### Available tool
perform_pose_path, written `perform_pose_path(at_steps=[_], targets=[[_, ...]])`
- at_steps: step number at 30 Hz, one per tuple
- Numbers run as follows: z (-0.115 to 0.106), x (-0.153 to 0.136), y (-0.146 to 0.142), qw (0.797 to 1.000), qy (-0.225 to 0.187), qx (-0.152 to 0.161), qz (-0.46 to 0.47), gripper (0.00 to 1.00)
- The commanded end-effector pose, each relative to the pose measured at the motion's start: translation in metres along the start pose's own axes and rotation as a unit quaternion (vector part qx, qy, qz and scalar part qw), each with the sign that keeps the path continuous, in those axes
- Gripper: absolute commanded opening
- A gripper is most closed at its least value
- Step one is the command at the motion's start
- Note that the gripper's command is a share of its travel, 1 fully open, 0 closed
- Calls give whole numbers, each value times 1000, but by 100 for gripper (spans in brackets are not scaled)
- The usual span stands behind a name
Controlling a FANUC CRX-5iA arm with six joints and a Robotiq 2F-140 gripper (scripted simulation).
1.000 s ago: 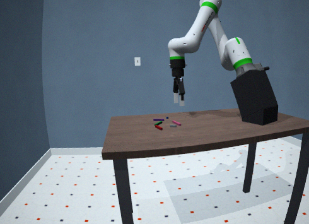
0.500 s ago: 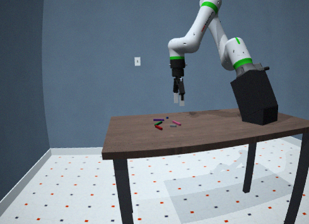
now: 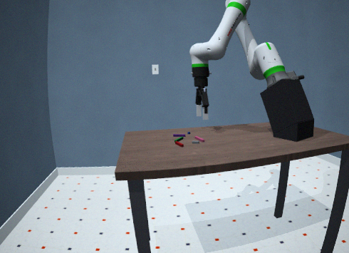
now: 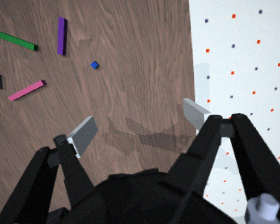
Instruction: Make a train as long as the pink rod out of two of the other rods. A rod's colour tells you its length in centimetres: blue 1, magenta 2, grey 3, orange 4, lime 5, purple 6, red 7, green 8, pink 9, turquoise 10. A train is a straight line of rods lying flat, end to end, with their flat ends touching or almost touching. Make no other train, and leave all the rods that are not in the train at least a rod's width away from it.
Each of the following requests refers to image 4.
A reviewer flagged green rod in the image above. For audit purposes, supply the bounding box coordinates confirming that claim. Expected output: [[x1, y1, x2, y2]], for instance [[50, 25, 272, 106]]
[[0, 32, 38, 51]]

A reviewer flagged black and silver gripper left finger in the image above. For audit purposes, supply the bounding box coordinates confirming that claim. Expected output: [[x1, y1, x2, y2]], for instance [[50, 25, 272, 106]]
[[0, 116, 112, 224]]

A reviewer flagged pink rod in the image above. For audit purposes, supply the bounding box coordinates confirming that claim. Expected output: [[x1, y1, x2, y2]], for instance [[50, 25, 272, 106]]
[[8, 80, 47, 101]]

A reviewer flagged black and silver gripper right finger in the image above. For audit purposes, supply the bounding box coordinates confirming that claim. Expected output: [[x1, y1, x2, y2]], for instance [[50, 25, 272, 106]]
[[141, 98, 280, 224]]

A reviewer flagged purple rod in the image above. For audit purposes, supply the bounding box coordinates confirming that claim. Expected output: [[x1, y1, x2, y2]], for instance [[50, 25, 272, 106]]
[[57, 17, 68, 55]]

